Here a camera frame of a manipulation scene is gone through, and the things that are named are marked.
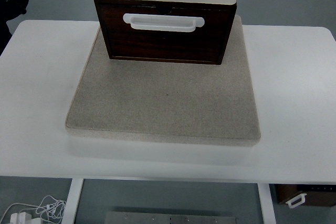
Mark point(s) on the dark wooden drawer housing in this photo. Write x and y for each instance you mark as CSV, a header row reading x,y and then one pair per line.
x,y
101,16

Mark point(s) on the beige fabric pad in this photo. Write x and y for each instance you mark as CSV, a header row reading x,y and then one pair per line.
x,y
167,102

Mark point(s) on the white table leg right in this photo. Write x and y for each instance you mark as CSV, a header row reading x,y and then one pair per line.
x,y
266,204

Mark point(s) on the white table leg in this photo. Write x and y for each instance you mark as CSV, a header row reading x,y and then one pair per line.
x,y
72,202
266,204

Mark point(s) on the white table leg left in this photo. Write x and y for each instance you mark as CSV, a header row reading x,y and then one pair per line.
x,y
72,202

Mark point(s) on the white power adapter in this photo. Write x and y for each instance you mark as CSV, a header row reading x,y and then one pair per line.
x,y
20,218

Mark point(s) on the wooden box with white handle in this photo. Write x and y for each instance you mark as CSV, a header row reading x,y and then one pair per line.
x,y
294,195

